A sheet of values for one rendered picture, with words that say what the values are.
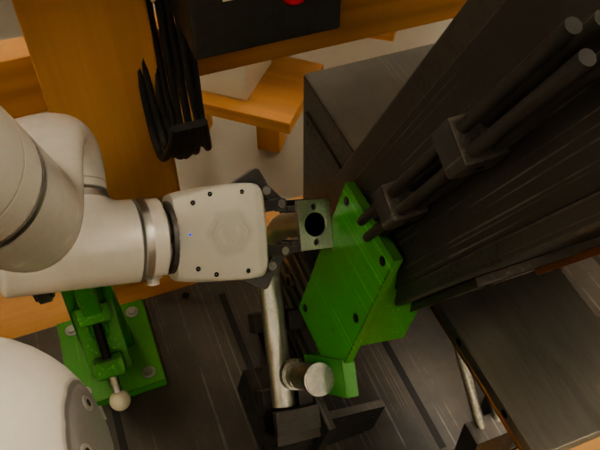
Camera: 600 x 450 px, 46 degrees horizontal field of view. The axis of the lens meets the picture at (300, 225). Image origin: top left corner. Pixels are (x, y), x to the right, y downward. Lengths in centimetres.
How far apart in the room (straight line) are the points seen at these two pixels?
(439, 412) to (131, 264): 51
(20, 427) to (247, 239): 52
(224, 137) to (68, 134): 215
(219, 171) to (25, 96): 165
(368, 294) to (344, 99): 28
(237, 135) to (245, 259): 203
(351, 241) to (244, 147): 197
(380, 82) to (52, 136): 47
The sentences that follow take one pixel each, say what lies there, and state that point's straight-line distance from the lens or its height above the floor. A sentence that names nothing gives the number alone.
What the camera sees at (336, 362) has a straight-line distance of 81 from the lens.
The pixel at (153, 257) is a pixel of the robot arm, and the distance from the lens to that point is 69.
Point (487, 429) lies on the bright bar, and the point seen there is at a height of 101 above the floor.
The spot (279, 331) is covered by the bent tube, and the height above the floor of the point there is 104.
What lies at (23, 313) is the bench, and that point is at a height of 88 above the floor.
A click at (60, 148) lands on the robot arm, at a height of 142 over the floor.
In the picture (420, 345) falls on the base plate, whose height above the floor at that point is 90.
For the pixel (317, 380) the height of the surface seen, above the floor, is 109.
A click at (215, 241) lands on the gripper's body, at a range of 72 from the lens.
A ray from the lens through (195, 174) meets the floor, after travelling 261.
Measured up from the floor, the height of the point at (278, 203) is 124.
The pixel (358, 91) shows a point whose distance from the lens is 92.
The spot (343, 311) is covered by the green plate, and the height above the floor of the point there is 116.
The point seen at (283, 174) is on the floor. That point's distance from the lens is 258.
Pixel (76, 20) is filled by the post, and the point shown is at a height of 136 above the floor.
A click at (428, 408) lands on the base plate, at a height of 90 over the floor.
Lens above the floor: 180
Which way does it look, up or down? 48 degrees down
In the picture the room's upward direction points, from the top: straight up
